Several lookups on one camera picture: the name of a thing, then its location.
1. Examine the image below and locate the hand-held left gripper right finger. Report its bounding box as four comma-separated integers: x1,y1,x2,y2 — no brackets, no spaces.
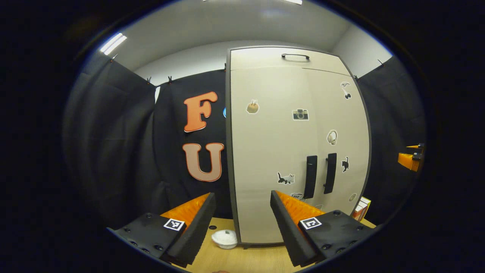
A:
270,190,376,268

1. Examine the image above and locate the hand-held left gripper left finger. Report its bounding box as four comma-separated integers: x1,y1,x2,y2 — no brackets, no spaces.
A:
107,192,216,268

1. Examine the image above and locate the white cabinet door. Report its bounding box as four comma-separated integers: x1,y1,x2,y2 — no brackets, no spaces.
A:
303,68,371,218
230,67,322,244

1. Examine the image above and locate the white shoe cabinet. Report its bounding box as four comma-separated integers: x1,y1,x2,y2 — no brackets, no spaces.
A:
225,45,372,247

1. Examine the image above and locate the white cabinet drawer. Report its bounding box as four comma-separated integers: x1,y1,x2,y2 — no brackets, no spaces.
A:
230,47,353,76

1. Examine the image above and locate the white lidded bowl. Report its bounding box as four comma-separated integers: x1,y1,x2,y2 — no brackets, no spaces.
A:
211,229,238,250

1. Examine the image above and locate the black backdrop cloth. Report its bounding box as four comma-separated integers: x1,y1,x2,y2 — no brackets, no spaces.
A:
152,69,232,220
63,51,158,228
356,56,427,226

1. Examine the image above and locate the orange white box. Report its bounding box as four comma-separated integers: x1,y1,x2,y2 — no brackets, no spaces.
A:
352,196,372,222

